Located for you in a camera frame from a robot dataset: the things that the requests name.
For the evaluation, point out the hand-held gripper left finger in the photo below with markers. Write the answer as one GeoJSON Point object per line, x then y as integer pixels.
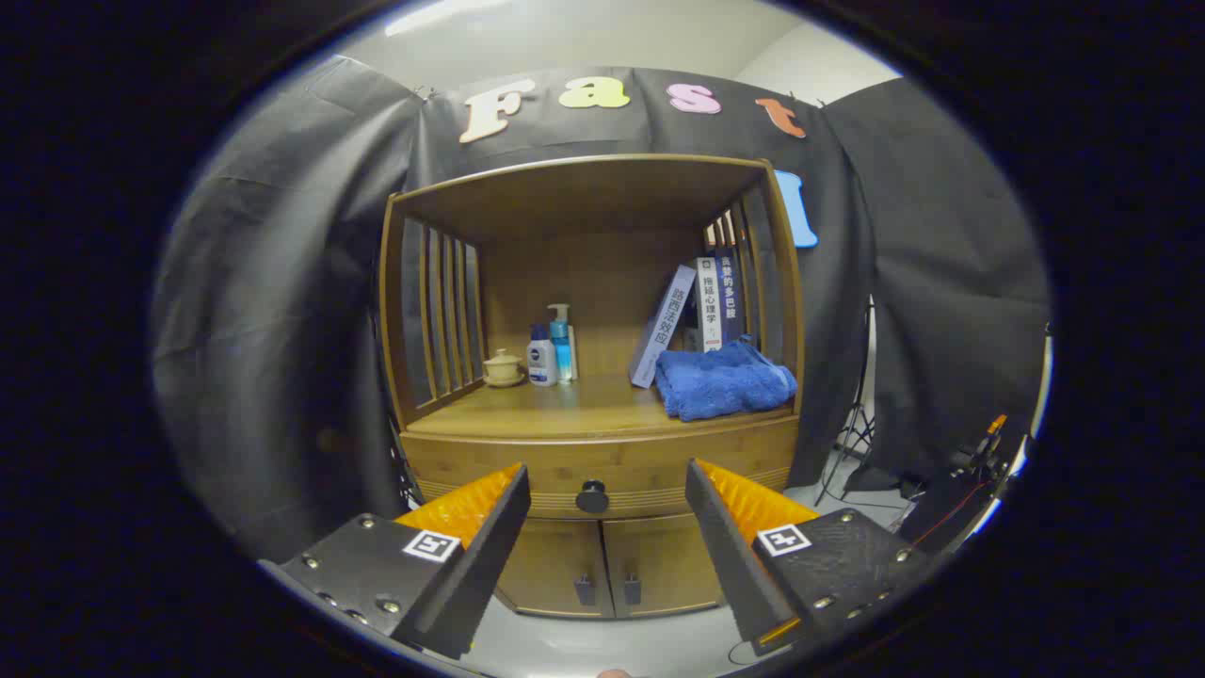
{"type": "Point", "coordinates": [471, 574]}

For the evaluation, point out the wooden cabinet door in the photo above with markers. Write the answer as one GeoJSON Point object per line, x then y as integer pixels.
{"type": "Point", "coordinates": [551, 560]}
{"type": "Point", "coordinates": [664, 556]}

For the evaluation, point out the white-spined book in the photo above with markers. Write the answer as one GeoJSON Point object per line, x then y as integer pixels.
{"type": "Point", "coordinates": [709, 306]}

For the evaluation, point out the black equipment with orange part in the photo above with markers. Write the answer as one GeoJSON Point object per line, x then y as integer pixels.
{"type": "Point", "coordinates": [979, 457]}

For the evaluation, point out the black tripod stand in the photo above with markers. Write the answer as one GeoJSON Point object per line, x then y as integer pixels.
{"type": "Point", "coordinates": [857, 424]}

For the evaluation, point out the white bottle with blue cap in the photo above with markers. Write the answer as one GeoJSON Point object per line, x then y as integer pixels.
{"type": "Point", "coordinates": [541, 364]}

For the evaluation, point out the blue folded towel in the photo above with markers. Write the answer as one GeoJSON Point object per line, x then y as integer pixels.
{"type": "Point", "coordinates": [720, 381]}

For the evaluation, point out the dark blue book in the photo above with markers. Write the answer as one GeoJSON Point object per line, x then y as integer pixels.
{"type": "Point", "coordinates": [730, 297]}

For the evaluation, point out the small beige lidded cup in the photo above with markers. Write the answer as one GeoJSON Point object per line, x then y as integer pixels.
{"type": "Point", "coordinates": [503, 367]}

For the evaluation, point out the wooden countertop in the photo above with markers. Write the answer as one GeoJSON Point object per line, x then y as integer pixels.
{"type": "Point", "coordinates": [565, 405]}

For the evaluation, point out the wooden cabinet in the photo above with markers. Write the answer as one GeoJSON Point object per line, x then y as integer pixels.
{"type": "Point", "coordinates": [584, 193]}

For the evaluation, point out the black round drawer knob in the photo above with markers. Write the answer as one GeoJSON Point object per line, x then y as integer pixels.
{"type": "Point", "coordinates": [592, 496]}

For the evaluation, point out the wooden drawer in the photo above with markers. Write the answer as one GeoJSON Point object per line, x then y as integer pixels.
{"type": "Point", "coordinates": [527, 452]}

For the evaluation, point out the blue pump bottle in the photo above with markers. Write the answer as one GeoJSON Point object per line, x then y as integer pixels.
{"type": "Point", "coordinates": [562, 348]}

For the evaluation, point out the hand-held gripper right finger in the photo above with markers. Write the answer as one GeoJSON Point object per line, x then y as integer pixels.
{"type": "Point", "coordinates": [730, 556]}

